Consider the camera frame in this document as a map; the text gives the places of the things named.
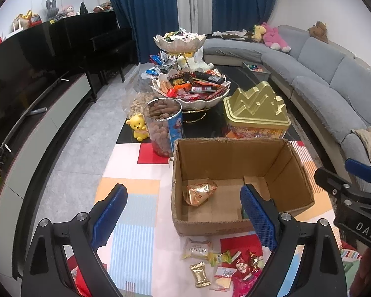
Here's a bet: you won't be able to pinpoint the pink plush toy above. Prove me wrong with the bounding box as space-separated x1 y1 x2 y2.
261 22 293 53

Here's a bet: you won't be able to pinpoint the white printed snack packet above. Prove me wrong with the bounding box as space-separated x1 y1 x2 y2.
182 238 213 261

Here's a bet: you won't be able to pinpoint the white orange snack packet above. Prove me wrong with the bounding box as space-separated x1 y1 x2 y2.
211 266 237 292

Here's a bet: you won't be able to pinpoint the colourful patchwork mat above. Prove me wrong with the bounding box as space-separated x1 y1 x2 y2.
65 139 364 297

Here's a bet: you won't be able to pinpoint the grey television cabinet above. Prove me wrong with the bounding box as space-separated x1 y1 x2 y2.
0 71 97 280

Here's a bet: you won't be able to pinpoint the gold mountain-lid tin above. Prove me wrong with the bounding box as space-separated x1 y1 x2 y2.
223 81 292 139

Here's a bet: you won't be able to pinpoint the blue curtain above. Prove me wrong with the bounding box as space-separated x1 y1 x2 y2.
212 0 285 35
100 0 181 64

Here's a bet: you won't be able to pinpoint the green yellow candy packet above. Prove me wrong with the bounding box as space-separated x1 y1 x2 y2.
208 250 242 267

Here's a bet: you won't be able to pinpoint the clear jar of brown snacks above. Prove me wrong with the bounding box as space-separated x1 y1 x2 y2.
143 97 184 157

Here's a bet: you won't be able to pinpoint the small grey bin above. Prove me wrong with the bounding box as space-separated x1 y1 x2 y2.
242 62 271 83

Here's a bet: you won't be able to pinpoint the clear bag of nuts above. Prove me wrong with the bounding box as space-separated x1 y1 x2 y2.
125 91 157 120

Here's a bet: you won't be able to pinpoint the grey rabbit plush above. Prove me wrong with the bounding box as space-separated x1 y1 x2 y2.
44 0 58 19

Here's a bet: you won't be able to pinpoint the yellow plush toy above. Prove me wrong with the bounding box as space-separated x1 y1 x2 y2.
250 24 265 43

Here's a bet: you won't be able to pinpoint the brown cardboard box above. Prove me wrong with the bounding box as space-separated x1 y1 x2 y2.
171 138 315 238

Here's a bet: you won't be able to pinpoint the white plastic bag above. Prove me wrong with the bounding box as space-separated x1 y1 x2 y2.
177 51 215 72

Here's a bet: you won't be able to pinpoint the black piano bench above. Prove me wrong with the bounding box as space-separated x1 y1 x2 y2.
83 39 140 98

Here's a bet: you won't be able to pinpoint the large black television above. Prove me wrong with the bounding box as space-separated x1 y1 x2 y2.
0 34 88 174

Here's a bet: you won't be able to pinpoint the brown plush toy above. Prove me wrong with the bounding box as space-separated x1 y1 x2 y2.
307 21 329 44

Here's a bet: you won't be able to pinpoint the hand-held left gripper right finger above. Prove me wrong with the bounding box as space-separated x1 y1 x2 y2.
239 183 348 297

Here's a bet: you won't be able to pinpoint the grey sectional sofa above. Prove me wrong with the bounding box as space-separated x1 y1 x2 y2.
202 25 371 194

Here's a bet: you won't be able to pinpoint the gold foil twisted candy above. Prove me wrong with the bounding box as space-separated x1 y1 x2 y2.
247 250 265 270

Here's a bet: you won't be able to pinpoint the black upright piano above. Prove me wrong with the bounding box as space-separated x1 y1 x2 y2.
54 10 134 99

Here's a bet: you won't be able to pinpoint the gold foil snack packet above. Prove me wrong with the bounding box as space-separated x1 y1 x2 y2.
182 178 218 207

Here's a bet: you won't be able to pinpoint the papers on sofa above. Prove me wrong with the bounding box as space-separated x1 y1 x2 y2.
212 28 255 40

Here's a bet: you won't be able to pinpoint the white sheer curtain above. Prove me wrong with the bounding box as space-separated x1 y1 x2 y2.
176 0 214 35

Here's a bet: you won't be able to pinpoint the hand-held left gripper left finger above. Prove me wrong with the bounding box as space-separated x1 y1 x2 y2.
21 183 129 297

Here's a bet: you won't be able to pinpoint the small gold candy packet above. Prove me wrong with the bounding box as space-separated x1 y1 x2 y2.
190 261 211 288

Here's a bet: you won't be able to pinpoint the yellow bear toy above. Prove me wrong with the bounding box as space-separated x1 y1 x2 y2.
126 113 150 143

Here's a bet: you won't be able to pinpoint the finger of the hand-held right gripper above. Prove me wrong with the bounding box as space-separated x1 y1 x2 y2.
314 167 353 199
346 158 371 196

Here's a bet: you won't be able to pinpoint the red white-label snack packet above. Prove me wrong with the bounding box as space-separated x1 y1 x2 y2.
233 257 262 291

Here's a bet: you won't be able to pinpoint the pile of mixed snack packets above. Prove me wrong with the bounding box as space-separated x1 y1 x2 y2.
158 70 228 101
160 28 202 42
140 52 177 81

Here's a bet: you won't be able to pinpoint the gold ribbon gift basket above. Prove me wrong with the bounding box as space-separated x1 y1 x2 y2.
12 10 43 32

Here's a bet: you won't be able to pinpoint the two-tier white snack stand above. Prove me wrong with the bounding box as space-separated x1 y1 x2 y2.
151 31 231 124

